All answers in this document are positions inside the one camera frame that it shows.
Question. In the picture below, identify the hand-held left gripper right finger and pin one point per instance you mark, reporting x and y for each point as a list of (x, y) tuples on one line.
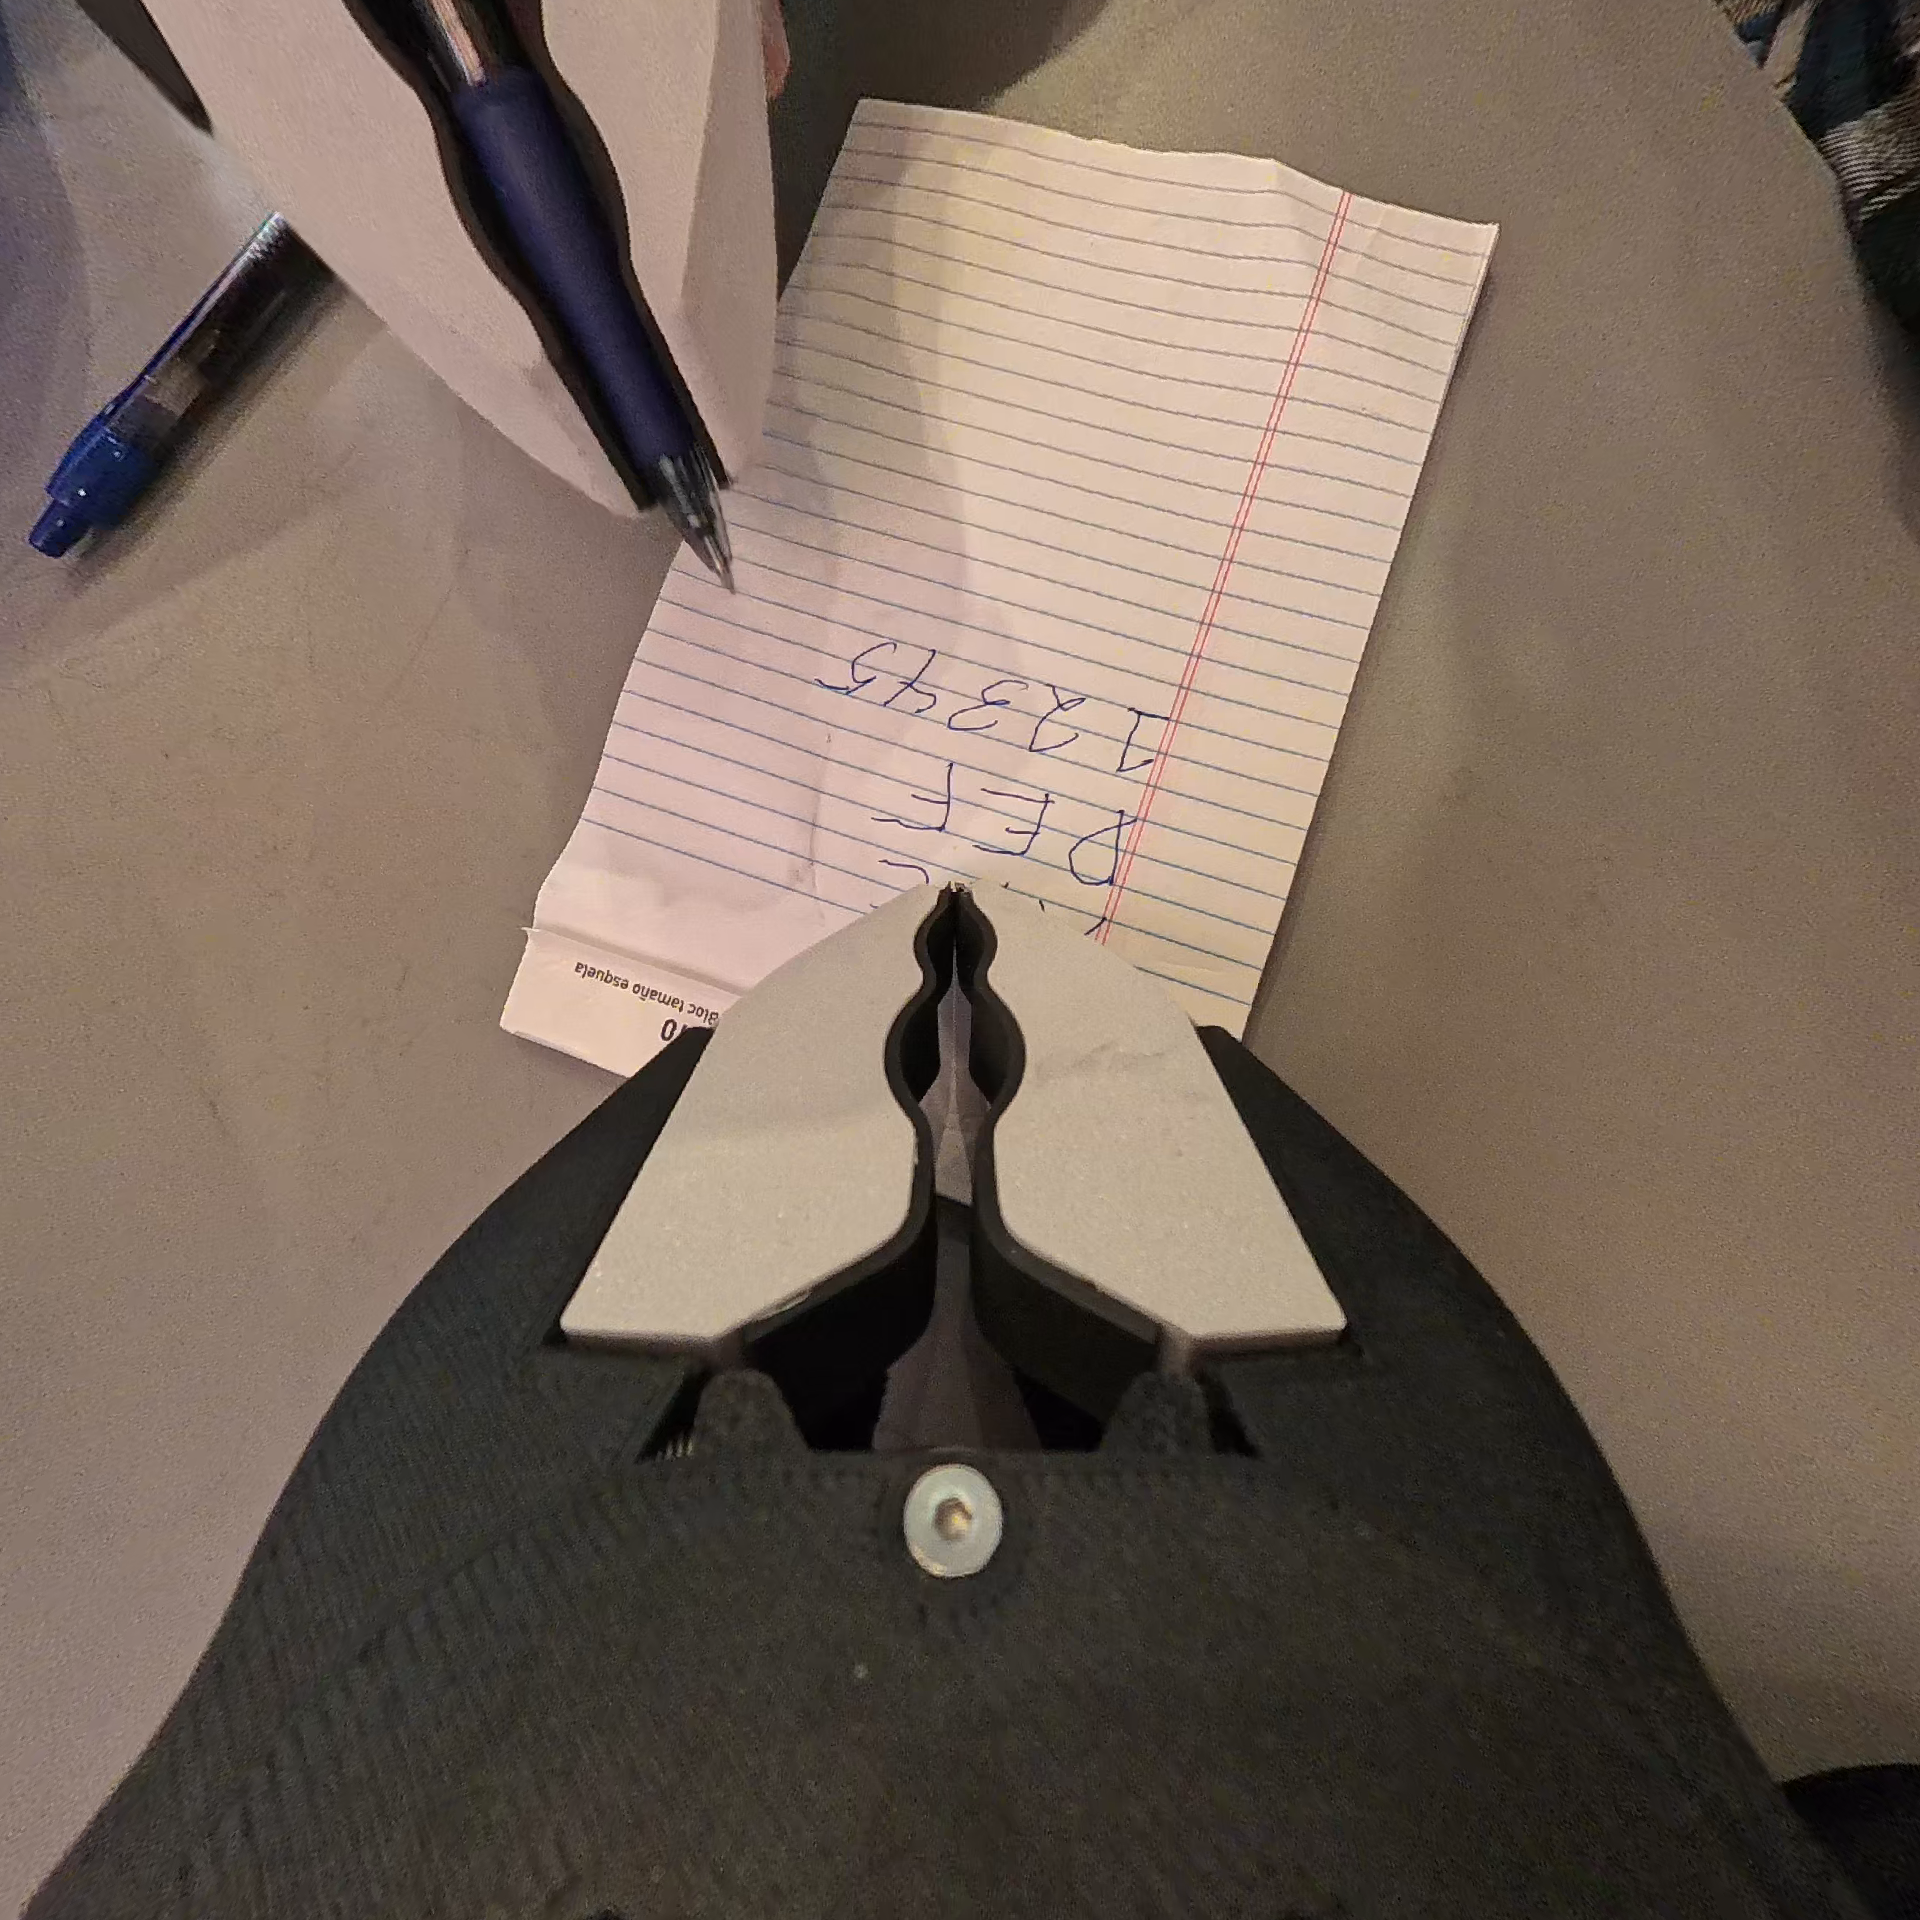
[(1154, 1185)]

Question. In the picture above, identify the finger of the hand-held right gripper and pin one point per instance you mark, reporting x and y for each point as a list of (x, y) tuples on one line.
[(690, 180), (346, 164)]

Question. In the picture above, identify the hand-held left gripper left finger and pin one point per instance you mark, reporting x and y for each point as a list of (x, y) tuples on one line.
[(749, 1185)]

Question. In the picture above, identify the blue retractable pen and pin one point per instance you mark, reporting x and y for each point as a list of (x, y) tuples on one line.
[(105, 451), (556, 224)]

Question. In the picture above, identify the white lined legal pad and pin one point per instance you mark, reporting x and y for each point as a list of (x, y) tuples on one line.
[(1049, 523)]

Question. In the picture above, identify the person's plaid shirt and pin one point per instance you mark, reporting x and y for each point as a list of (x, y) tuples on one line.
[(1861, 134)]

